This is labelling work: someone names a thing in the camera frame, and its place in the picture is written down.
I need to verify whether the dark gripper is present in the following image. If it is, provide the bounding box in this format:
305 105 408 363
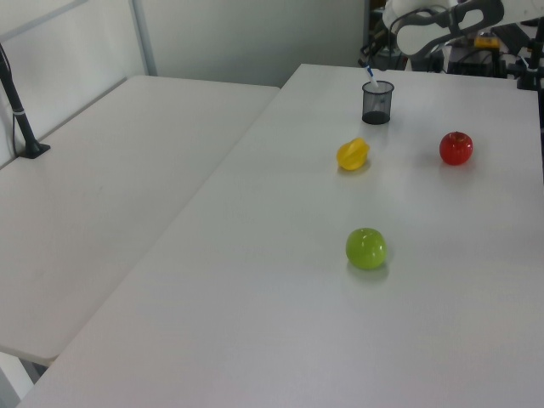
360 41 410 71

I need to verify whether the black mesh pen holder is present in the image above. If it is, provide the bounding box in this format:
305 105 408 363
361 80 395 126

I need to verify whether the yellow starfruit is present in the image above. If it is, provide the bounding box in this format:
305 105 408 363
337 136 371 173

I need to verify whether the red apple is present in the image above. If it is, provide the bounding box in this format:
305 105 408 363
439 131 474 166

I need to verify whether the black stand with clamp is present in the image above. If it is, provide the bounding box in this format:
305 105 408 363
515 25 544 91

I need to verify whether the green apple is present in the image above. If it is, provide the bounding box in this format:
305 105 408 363
344 227 388 271

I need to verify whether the white adjoining table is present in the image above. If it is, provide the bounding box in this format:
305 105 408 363
0 75 282 366

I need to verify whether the grey metal partition post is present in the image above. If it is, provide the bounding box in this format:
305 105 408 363
130 0 159 78

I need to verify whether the black camera stand pole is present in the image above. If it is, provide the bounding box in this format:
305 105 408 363
0 42 52 161

